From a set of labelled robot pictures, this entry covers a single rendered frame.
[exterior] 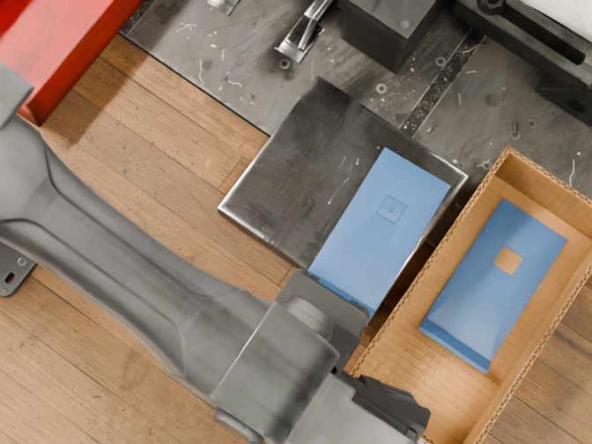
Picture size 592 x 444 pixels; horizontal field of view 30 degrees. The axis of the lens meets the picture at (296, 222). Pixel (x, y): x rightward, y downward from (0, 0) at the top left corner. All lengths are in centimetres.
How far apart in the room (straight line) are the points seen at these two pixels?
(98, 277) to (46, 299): 41
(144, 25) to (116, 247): 51
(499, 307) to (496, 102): 20
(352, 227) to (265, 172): 9
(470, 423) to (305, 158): 28
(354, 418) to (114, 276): 19
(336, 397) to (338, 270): 30
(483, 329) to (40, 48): 49
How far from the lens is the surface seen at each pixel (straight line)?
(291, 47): 98
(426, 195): 101
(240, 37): 108
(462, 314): 101
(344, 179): 101
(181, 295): 62
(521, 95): 109
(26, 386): 101
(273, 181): 101
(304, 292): 81
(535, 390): 102
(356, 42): 106
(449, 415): 100
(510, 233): 103
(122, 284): 61
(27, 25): 110
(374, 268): 99
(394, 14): 100
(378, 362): 99
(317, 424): 70
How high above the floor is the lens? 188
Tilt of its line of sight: 75 degrees down
